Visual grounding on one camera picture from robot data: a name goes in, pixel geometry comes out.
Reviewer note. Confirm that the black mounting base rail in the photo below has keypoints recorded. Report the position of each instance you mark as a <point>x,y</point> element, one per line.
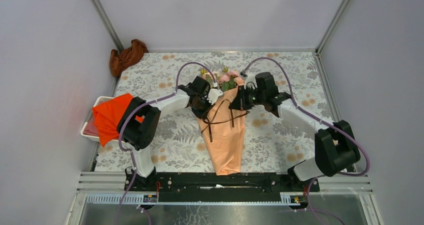
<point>209,187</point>

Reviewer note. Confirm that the peach wrapping paper sheet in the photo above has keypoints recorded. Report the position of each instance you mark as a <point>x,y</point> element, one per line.
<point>223,132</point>

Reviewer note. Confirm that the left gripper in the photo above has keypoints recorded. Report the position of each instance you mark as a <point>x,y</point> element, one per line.
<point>202,114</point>

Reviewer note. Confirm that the pink fake flower bunch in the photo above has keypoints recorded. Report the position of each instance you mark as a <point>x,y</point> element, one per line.
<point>229,79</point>

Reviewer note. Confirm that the white plastic basket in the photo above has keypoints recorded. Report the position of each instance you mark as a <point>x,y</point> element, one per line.
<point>88,129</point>

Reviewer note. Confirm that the brown cloth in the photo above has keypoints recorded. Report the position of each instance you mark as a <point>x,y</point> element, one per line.
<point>120,61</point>

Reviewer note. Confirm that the orange cloth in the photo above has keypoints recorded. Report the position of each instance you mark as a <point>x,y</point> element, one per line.
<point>108,115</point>

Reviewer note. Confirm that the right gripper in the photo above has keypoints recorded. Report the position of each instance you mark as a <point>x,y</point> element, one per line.
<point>240,102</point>

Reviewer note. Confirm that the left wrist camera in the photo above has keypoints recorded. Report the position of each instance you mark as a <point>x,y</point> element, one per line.
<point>213,95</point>

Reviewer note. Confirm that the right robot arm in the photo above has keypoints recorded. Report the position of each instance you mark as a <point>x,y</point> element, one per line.
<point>334,147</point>

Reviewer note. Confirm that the floral patterned table mat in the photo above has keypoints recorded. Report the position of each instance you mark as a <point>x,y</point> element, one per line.
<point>270,144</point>

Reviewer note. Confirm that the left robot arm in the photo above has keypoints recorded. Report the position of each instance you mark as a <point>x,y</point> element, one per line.
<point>139,123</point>

